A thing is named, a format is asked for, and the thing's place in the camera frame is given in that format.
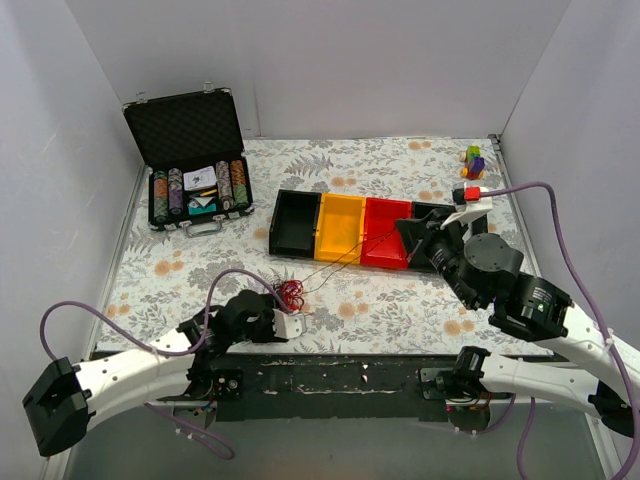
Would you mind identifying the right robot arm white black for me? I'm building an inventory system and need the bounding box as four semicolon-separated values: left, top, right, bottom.
395;209;635;437

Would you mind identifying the red bin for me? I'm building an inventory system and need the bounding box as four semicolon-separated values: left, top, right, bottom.
360;197;412;270

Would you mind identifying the black bin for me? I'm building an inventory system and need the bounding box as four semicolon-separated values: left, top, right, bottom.
269;189;322;259
408;202;455;273

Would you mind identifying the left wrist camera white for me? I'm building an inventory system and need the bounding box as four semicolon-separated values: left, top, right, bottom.
273;310;307;340

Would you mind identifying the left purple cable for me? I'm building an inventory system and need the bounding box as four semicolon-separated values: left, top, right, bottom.
39;268;296;461

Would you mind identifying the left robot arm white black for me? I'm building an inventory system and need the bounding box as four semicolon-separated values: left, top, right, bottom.
22;290;306;457

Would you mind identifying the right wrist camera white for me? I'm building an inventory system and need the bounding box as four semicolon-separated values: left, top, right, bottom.
440;182;493;230

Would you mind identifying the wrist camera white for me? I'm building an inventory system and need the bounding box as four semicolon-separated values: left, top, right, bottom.
440;182;493;230
273;310;307;340

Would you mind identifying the purple cable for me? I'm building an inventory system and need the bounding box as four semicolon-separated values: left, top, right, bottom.
39;268;296;461
474;180;640;480

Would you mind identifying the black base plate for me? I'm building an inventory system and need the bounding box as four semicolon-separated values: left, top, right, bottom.
155;352;514;422

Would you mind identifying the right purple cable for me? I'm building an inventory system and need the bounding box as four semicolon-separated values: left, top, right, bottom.
474;180;640;480

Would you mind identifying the yellow bin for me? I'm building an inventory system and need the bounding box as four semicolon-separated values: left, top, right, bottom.
314;193;366;263

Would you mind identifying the playing card deck white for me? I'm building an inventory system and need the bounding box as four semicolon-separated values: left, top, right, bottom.
183;166;217;191

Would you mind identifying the floral table mat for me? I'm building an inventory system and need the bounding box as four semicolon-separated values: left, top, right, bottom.
96;138;539;355

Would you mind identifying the left black bin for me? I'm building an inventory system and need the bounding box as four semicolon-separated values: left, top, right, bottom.
269;189;322;259

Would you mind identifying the right black bin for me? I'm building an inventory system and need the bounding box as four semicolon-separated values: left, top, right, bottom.
408;202;455;273

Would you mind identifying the colourful toy block train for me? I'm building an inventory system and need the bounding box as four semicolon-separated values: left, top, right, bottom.
460;145;486;180

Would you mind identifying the aluminium rail frame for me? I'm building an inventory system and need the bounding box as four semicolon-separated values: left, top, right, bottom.
41;363;626;480

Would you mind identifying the red wire bundle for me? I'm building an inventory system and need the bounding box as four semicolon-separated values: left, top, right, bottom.
271;279;307;312

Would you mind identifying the teal card box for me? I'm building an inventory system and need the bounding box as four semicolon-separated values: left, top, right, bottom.
187;196;217;216

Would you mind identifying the thin black wire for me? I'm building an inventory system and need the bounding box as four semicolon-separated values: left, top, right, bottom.
299;230;401;296

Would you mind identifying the black poker chip case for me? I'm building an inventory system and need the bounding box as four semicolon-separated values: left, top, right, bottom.
123;88;254;235

